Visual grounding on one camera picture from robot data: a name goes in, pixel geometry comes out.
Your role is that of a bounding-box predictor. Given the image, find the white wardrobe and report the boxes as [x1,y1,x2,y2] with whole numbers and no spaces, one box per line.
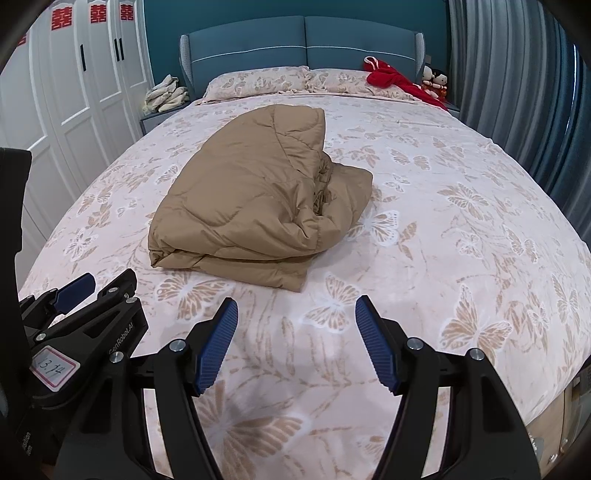
[0,0,155,278]

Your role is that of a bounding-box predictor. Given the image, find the tan puffer jacket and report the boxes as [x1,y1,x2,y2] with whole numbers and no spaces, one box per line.
[148,104,374,293]

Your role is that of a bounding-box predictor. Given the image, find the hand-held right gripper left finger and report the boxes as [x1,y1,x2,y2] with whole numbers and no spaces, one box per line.
[55,298,239,480]

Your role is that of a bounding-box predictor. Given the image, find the butterfly print bed blanket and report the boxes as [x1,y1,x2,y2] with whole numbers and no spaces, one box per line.
[18,90,591,480]

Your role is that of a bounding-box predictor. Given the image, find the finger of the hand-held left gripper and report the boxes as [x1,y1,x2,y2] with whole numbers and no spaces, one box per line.
[18,272,97,332]
[34,269,149,365]

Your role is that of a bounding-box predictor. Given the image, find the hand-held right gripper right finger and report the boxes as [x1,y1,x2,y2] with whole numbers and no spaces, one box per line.
[355,295,541,480]

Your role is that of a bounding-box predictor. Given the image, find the blue grey curtain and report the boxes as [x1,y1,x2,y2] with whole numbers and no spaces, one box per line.
[445,0,591,259]

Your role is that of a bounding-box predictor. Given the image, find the red cloth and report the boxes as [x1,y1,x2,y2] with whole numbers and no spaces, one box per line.
[364,56,450,110]

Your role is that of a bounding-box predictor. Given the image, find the butterfly print pillow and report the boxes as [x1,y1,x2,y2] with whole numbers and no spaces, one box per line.
[305,68,416,100]
[202,65,311,103]

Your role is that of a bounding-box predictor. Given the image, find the pair of dolls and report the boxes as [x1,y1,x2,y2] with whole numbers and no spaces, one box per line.
[421,65,450,100]

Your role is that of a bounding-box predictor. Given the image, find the pile of cream clothes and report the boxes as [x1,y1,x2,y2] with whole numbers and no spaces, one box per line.
[142,75,190,115]

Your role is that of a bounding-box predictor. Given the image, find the blue upholstered headboard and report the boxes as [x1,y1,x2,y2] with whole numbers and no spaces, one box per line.
[178,16,426,100]

